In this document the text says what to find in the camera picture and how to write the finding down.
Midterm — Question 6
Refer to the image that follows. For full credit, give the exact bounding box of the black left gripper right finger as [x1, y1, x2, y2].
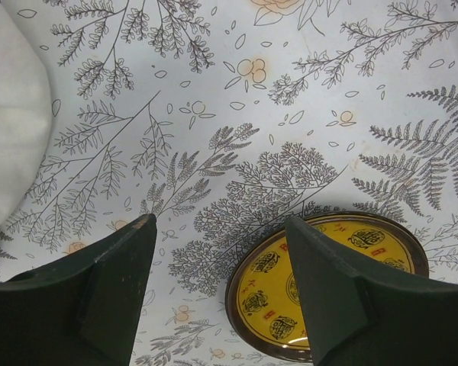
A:
[285, 217, 458, 365]

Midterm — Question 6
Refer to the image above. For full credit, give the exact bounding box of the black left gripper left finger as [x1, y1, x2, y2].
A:
[0, 214, 156, 365]

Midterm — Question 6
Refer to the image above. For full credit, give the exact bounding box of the yellow patterned plate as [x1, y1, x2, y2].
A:
[226, 211, 429, 362]

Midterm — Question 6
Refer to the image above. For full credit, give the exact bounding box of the white crumpled cloth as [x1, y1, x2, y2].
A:
[0, 3, 52, 226]

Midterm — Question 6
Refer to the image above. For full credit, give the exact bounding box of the floral patterned table mat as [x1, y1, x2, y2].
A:
[0, 1, 458, 365]

